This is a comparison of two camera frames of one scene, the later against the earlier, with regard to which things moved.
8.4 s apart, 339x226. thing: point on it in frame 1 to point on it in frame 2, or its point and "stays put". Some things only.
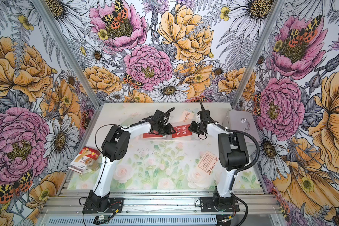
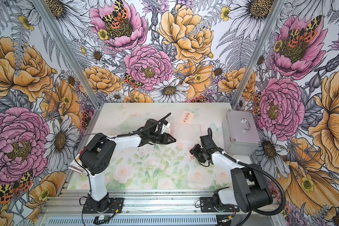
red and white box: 78,165 stays put
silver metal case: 242,120 stays put
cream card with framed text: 208,162 to 192,157
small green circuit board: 101,219 stays put
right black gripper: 192,127 to 194,150
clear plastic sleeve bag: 181,133 stays put
